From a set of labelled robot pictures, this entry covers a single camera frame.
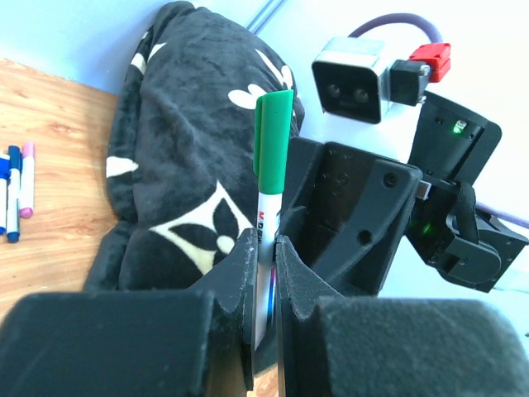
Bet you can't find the black floral plush blanket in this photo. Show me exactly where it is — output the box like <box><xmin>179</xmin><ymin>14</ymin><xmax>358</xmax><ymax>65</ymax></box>
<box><xmin>83</xmin><ymin>1</ymin><xmax>295</xmax><ymax>292</ymax></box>

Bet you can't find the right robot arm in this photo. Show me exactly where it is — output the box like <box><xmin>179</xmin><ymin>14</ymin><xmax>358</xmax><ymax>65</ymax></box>
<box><xmin>280</xmin><ymin>93</ymin><xmax>528</xmax><ymax>296</ymax></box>

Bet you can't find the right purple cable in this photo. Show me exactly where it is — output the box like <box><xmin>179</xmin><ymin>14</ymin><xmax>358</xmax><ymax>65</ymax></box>
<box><xmin>349</xmin><ymin>13</ymin><xmax>443</xmax><ymax>45</ymax></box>

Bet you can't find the pink end marker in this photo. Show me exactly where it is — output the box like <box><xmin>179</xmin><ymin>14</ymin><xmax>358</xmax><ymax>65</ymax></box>
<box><xmin>20</xmin><ymin>142</ymin><xmax>36</xmax><ymax>218</ymax></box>

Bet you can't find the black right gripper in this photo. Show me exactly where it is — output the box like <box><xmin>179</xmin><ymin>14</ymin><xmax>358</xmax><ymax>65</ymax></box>
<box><xmin>280</xmin><ymin>137</ymin><xmax>528</xmax><ymax>296</ymax></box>

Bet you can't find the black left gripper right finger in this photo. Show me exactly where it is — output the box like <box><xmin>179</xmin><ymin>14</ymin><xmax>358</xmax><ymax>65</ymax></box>
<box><xmin>276</xmin><ymin>237</ymin><xmax>528</xmax><ymax>396</ymax></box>

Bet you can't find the dark green cap marker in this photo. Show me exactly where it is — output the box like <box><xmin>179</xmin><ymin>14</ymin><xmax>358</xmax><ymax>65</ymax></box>
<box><xmin>253</xmin><ymin>89</ymin><xmax>294</xmax><ymax>347</ymax></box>

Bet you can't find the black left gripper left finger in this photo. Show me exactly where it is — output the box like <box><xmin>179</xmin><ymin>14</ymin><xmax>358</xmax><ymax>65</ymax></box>
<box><xmin>1</xmin><ymin>229</ymin><xmax>257</xmax><ymax>396</ymax></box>

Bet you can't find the dark blue marker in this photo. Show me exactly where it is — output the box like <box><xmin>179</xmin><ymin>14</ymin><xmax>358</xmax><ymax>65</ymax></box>
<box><xmin>7</xmin><ymin>146</ymin><xmax>21</xmax><ymax>243</ymax></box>

